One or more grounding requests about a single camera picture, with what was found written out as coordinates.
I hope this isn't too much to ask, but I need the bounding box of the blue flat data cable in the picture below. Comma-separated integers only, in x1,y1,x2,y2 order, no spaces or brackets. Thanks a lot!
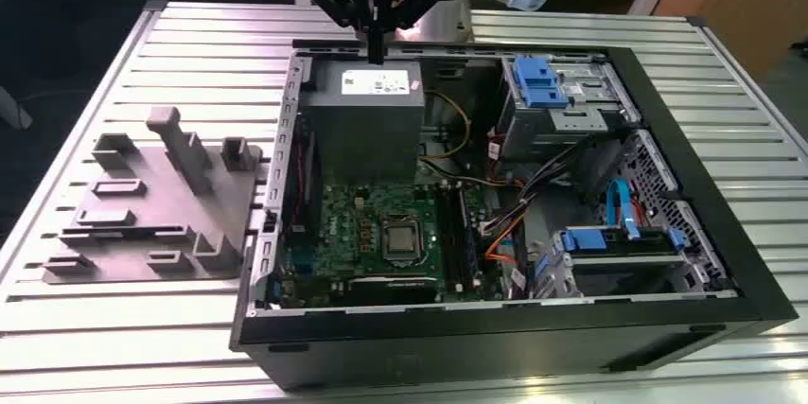
605,179,642,239

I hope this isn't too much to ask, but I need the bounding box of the metal drive cage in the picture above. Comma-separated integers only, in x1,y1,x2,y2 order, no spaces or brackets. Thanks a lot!
497,56,638,159

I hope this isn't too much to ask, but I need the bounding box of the yellow wire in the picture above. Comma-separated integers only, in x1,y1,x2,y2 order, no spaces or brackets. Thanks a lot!
421,90,471,159

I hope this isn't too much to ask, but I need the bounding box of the grey power supply unit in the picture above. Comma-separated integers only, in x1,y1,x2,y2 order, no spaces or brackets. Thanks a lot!
295,59,425,185

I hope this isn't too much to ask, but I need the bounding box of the hard disk in blue carrier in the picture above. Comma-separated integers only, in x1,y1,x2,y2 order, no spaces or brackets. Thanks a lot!
554,226,689,258

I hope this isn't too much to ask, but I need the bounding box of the green motherboard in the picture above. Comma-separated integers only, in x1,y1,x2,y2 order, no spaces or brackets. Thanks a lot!
263,181,506,308

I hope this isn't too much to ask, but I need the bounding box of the orange wire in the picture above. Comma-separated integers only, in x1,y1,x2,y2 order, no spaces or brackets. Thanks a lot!
483,233,525,263

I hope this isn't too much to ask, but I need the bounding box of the black cable bundle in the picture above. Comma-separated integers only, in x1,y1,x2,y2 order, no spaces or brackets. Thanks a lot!
478,138,587,235

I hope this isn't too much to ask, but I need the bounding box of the black graphics card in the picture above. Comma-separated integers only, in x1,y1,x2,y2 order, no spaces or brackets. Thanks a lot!
343,274,438,307

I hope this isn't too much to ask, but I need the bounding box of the blue disk carrier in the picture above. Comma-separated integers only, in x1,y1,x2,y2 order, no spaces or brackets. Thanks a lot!
513,58,573,110

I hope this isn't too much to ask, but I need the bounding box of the CPU socket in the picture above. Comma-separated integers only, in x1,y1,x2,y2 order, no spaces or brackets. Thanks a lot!
375,210,430,267

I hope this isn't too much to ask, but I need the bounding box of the silver CPU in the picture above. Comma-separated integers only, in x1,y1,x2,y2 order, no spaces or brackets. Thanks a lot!
383,225,421,254

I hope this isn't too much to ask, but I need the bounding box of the grey chair part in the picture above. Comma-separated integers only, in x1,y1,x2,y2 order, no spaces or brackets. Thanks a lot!
0,86,33,131

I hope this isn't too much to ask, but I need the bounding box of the grey parts rack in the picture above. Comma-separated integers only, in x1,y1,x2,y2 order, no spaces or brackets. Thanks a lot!
39,105,265,286

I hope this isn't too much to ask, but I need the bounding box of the black open PC case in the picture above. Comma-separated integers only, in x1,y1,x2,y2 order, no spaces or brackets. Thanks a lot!
226,38,799,394

